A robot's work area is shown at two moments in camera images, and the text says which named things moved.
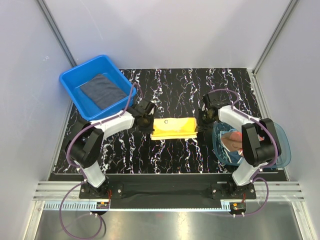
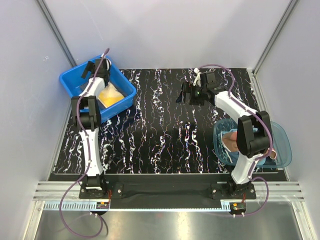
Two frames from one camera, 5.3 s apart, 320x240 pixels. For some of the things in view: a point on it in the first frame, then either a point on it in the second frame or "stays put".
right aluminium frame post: [274, 36] stays put
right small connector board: [237, 207] stays put
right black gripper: [201, 127] to [189, 88]
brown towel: [232, 141] stays put
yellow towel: [174, 128] to [109, 96]
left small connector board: [102, 205] stays put
